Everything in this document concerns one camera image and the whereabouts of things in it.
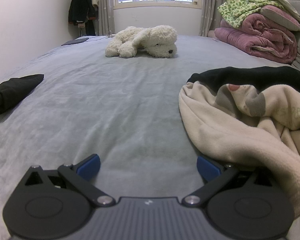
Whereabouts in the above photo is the dark tablet on bed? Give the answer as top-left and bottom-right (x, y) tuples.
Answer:
(62, 37), (89, 46)

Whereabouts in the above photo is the green patterned blanket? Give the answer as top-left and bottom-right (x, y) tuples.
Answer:
(218, 0), (287, 29)

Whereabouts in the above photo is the beige bear raglan shirt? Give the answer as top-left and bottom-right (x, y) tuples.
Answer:
(179, 66), (300, 216)

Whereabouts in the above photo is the right grey curtain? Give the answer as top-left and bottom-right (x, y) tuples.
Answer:
(199, 0), (225, 37)

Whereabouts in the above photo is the grey bed sheet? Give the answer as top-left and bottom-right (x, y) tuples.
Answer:
(0, 34), (300, 240)

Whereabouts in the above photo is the left grey curtain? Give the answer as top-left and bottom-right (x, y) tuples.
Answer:
(97, 0), (115, 36)

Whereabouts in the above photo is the dark jacket on rack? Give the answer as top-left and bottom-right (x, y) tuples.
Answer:
(68, 0), (98, 36)

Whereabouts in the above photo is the folded black garment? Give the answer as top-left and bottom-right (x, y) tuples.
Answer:
(0, 74), (44, 115)

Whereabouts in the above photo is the white plush dog toy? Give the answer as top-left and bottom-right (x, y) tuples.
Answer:
(105, 25), (178, 58)

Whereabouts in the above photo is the pink beige pillow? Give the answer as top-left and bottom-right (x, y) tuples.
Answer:
(260, 5), (300, 31)

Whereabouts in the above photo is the grey curtain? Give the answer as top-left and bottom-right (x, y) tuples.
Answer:
(97, 0), (115, 36)
(199, 0), (225, 37)

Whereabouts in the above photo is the pink rolled quilt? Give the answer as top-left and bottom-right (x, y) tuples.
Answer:
(214, 14), (297, 64)

